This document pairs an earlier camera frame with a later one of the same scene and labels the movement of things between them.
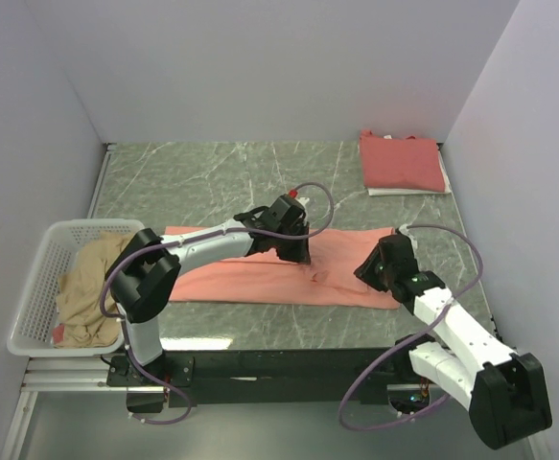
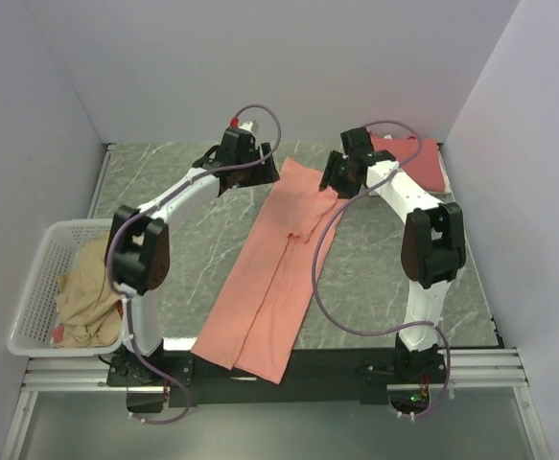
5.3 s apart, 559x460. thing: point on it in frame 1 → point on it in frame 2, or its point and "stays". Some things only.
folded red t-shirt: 407,162 stays
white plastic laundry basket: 32,333 stays
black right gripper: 364,270 → 330,178
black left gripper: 301,254 → 266,173
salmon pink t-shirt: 269,278 → 268,276
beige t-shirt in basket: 79,292 stays
